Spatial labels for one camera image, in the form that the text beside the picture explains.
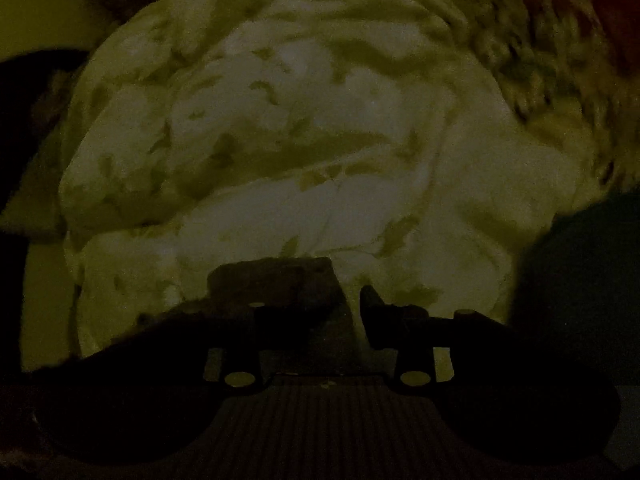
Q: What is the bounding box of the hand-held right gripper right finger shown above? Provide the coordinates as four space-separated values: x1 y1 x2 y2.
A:
359 285 553 390

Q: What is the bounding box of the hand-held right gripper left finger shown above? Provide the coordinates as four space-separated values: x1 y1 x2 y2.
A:
100 301 313 390

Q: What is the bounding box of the white leaf-print blanket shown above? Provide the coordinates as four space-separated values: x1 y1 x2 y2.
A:
55 0 608 361

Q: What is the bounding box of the dark green cloth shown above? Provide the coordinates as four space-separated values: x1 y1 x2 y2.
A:
512 192 640 388

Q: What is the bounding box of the floral printed cloth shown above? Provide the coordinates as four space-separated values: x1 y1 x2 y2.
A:
467 0 640 191

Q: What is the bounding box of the red cloth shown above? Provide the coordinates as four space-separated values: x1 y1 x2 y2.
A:
547 0 640 73

